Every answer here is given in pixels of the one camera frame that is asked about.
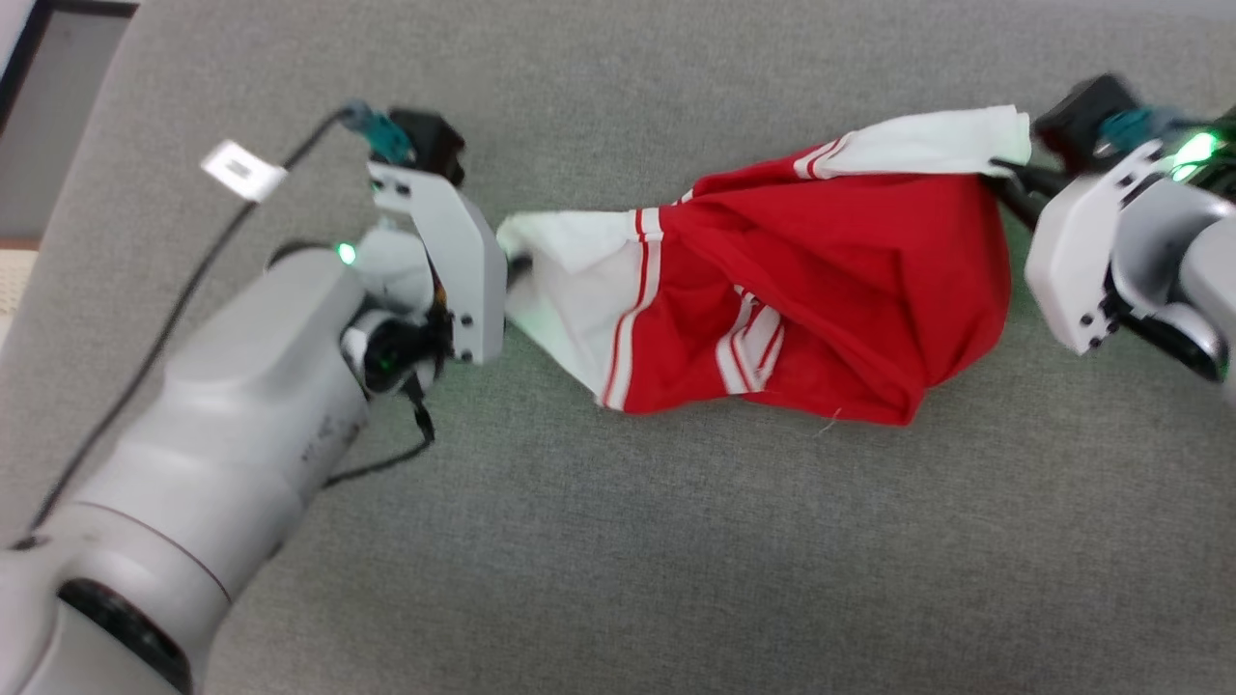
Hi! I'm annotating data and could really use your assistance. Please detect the white cable label tag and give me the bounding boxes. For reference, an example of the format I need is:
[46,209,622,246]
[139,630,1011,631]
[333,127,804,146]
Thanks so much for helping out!
[200,139,290,205]

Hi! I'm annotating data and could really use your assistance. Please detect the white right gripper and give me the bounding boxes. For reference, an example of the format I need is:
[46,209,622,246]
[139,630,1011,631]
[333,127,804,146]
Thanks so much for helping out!
[986,141,1175,357]

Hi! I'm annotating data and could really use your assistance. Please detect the teal left camera plug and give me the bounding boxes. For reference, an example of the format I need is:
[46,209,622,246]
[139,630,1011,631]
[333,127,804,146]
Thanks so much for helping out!
[339,98,417,164]

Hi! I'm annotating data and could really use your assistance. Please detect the long black left arm cable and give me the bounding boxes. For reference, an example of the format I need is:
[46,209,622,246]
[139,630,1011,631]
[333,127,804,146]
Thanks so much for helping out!
[17,106,353,546]

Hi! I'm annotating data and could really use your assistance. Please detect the red and white T-shirt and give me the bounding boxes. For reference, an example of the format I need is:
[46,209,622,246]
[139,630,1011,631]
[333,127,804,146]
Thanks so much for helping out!
[495,104,1033,428]

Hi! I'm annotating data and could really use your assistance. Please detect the teal camera plug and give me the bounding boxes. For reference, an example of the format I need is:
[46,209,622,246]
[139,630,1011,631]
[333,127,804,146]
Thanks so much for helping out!
[339,98,417,164]
[1100,104,1194,156]

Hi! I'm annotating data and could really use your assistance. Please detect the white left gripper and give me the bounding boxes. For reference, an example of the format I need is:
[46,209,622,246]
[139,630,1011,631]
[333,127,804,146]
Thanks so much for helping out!
[367,161,535,367]

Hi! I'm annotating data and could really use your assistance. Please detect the dark baseboard strip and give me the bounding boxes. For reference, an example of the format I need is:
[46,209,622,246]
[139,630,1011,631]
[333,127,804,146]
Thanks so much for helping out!
[0,0,142,132]

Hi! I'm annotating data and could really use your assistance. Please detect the teal right camera plug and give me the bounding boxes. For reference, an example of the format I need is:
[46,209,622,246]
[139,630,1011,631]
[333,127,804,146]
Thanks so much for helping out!
[1100,104,1194,156]

